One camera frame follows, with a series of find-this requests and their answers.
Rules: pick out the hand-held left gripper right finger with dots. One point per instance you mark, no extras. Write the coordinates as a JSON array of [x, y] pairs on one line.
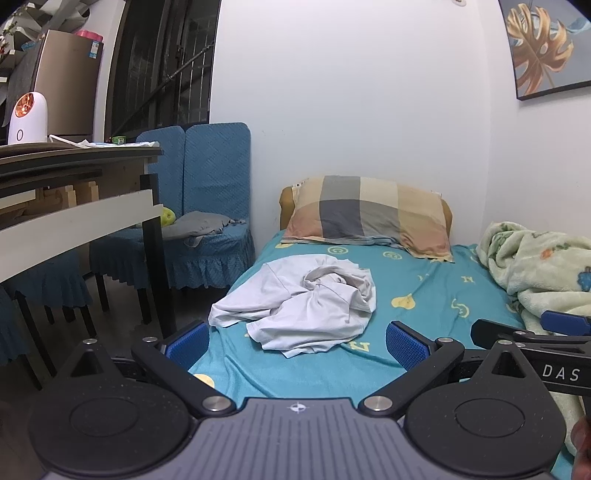
[[406, 347]]

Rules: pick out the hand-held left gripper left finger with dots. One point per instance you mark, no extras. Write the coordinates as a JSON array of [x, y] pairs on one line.
[[187, 347]]

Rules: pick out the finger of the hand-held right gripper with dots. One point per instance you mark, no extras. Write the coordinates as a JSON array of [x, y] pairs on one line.
[[501, 331], [567, 321]]

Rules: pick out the white t-shirt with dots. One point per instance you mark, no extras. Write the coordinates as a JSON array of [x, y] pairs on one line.
[[300, 318]]

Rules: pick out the person's right hand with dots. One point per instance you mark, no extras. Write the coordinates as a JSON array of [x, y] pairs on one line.
[[582, 443]]

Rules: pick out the pale green printed blanket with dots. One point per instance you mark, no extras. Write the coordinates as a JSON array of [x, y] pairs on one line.
[[531, 263]]

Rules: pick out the teal printed bed sheet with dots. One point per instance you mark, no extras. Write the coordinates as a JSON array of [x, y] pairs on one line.
[[323, 378]]

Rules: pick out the grey cloth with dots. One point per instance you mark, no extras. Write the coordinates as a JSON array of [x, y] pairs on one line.
[[198, 226]]

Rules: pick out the yellow green plush toy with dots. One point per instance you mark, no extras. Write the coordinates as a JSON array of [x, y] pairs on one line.
[[167, 216]]

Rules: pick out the plaid pillow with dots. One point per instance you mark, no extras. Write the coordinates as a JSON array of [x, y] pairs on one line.
[[369, 212]]

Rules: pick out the blue covered chair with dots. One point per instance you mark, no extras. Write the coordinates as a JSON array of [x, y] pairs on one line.
[[161, 157], [217, 166], [11, 327], [51, 281]]

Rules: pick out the mustard yellow cushion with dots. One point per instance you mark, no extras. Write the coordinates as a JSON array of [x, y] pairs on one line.
[[285, 207]]

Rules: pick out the dark topped dining table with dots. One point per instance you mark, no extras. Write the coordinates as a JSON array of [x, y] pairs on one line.
[[69, 221]]

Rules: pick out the small green container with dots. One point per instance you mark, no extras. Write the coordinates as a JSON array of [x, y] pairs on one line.
[[119, 139]]

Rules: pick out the stack of papers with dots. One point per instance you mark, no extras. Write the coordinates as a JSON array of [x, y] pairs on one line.
[[92, 144]]

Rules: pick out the white humidifier device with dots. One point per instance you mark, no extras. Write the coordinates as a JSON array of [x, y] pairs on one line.
[[27, 129]]

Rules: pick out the dark window with grille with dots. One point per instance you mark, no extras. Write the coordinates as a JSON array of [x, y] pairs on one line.
[[152, 69]]

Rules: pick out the gold refrigerator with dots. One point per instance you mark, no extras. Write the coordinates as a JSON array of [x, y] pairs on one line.
[[69, 92]]

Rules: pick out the pink plastic container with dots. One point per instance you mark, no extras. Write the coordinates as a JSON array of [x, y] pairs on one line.
[[87, 35]]

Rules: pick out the grey cluttered shelving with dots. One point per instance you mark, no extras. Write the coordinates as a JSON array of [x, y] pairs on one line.
[[46, 18]]

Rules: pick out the framed leaf wall picture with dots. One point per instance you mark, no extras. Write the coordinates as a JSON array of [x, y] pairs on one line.
[[540, 41]]

